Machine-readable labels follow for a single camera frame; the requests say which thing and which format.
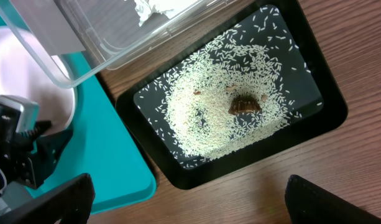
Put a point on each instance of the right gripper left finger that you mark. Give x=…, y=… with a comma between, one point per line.
x=70, y=202

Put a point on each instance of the large white round plate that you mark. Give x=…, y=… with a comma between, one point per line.
x=20, y=75

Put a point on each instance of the black rectangular tray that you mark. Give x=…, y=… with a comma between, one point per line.
x=318, y=100

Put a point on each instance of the white tissue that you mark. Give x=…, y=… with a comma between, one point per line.
x=174, y=10

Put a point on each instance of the white rice pile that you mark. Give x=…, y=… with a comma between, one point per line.
x=198, y=92

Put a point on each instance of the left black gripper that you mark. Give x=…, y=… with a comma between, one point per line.
x=15, y=164

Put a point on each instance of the teal plastic serving tray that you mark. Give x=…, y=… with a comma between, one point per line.
x=102, y=147

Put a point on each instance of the clear plastic bin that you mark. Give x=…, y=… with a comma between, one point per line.
x=73, y=40

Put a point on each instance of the dark brown food lump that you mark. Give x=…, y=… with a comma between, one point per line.
x=244, y=104

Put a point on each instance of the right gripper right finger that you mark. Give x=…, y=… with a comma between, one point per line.
x=308, y=203

